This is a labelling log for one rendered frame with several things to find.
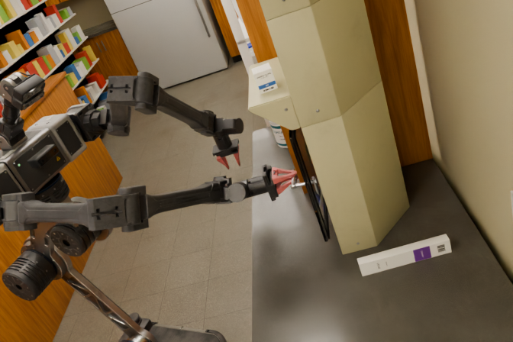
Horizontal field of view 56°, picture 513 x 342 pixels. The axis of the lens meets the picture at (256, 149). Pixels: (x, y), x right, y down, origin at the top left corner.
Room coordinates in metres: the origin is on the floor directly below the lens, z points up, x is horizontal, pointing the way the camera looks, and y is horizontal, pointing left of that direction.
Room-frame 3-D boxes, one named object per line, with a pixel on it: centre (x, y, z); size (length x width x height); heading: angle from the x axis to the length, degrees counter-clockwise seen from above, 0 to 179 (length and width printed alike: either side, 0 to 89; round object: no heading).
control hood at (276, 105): (1.29, -0.10, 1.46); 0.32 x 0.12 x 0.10; 170
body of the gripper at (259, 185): (1.27, 0.03, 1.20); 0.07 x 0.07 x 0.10; 79
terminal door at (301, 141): (1.29, -0.14, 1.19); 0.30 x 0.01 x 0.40; 164
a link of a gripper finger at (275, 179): (1.25, -0.04, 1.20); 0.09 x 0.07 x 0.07; 79
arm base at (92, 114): (1.68, 0.50, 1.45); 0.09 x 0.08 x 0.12; 147
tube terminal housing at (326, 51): (1.26, -0.28, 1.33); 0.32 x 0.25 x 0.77; 170
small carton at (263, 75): (1.23, -0.09, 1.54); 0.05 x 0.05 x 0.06; 87
